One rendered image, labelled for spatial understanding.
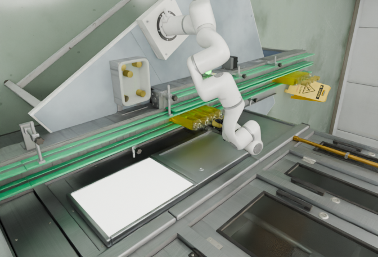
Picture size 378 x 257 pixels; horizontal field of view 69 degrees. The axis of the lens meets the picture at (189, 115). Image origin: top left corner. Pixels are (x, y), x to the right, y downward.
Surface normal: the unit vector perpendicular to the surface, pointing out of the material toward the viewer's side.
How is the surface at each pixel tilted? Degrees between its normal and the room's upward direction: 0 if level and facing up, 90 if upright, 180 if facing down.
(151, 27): 5
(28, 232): 90
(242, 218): 90
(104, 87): 0
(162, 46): 5
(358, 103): 90
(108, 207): 90
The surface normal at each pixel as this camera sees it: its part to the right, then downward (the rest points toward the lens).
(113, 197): -0.01, -0.92
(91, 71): 0.70, 0.26
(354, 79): -0.72, 0.28
